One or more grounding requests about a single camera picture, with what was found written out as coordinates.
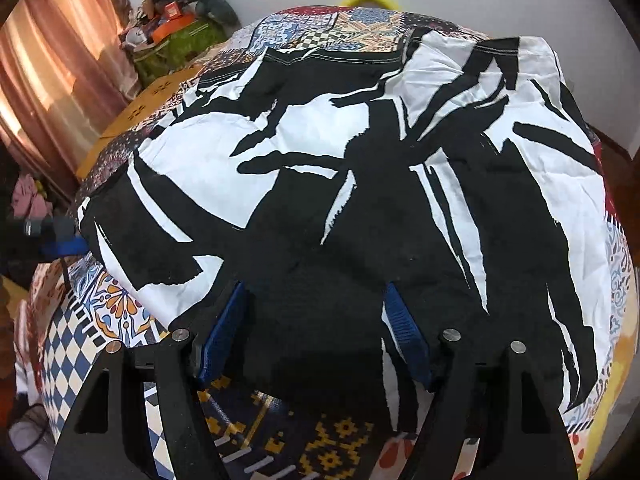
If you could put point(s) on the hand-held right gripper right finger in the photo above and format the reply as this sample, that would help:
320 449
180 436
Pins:
402 325

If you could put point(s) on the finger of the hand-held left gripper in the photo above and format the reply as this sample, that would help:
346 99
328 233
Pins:
65 248
50 227

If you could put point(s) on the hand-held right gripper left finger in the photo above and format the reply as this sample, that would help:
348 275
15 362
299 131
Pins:
227 325

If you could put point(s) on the black and white printed garment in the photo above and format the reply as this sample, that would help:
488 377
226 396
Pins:
380 170

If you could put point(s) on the pile of clothes and boxes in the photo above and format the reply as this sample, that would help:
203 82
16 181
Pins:
155 10

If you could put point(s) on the pink cloth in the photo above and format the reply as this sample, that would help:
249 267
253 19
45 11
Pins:
30 195

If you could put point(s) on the bamboo lap desk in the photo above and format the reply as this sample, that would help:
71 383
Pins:
130 115

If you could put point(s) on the pink striped curtain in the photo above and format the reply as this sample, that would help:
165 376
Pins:
55 60

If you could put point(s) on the green patterned storage bag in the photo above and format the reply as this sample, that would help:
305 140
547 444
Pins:
172 47

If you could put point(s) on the grey plush toy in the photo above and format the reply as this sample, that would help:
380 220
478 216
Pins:
212 2

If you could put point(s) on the patchwork printed blanket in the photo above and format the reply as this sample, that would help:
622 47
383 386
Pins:
325 30

